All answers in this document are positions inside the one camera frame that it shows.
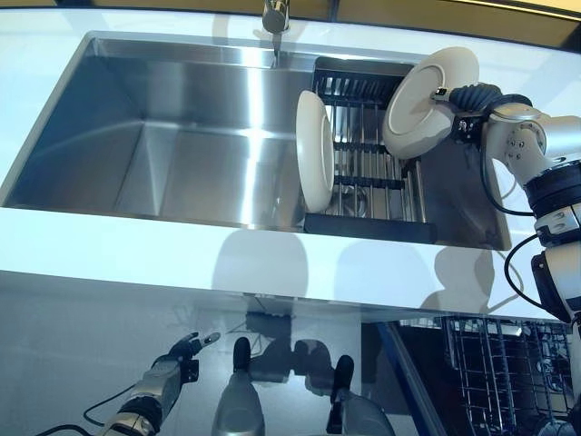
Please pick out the black dish drying rack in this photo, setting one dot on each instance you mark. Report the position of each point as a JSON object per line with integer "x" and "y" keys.
{"x": 367, "y": 181}

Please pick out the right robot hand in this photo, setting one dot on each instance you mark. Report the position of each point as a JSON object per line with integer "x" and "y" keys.
{"x": 476, "y": 96}

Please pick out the stainless steel sink basin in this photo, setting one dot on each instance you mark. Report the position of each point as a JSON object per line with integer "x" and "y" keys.
{"x": 181, "y": 150}

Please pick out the cream round plate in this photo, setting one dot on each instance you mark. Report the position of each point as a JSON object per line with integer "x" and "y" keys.
{"x": 417, "y": 109}
{"x": 313, "y": 150}

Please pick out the chrome gooseneck kitchen faucet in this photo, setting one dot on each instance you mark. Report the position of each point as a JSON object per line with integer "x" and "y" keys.
{"x": 274, "y": 16}

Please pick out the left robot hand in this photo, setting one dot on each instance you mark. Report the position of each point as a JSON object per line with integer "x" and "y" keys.
{"x": 170, "y": 372}

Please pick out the right robot leg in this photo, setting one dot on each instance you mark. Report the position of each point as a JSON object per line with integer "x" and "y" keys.
{"x": 349, "y": 409}

